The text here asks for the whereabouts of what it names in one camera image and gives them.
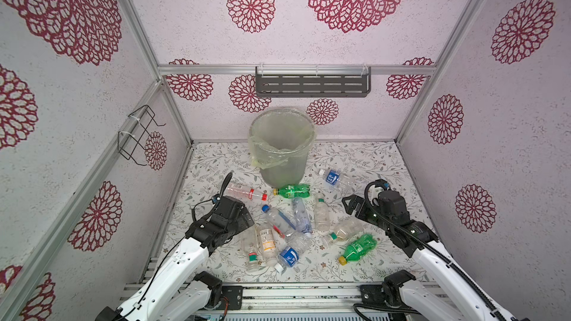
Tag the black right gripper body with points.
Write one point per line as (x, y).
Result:
(357, 207)

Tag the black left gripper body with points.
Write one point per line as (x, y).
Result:
(235, 228)

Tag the clear bottle green red cap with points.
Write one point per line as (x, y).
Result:
(250, 248)

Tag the bottle with yellow label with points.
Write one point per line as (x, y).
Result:
(267, 243)

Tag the green bottle yellow cap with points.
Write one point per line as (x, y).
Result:
(358, 249)
(293, 191)

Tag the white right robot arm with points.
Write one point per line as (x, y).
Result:
(401, 294)

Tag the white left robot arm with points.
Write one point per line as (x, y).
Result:
(175, 291)

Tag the grey bin with liner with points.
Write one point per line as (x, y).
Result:
(279, 141)

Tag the clear bottle blue label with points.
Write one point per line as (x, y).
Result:
(335, 178)

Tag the clear bottle white cap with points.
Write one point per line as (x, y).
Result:
(321, 213)

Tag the clear bottle blue cap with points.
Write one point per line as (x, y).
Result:
(279, 221)

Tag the clear crushed water bottle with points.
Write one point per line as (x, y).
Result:
(301, 216)

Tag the bottle blue label white cap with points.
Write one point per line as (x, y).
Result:
(296, 245)

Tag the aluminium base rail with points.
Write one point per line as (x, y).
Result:
(298, 297)

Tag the black wire wall rack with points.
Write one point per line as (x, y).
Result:
(129, 140)

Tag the grey slotted wall shelf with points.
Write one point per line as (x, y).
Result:
(312, 85)

